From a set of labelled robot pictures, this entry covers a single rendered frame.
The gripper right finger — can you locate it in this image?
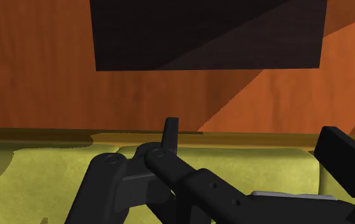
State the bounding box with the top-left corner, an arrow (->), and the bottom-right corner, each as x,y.
313,125 -> 355,224

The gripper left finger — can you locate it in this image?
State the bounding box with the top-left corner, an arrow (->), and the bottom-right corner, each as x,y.
64,116 -> 259,224

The yellow-green sofa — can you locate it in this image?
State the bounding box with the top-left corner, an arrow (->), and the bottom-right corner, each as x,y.
0,123 -> 355,224

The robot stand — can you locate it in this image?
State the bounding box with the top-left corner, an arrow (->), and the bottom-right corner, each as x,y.
89,0 -> 328,72

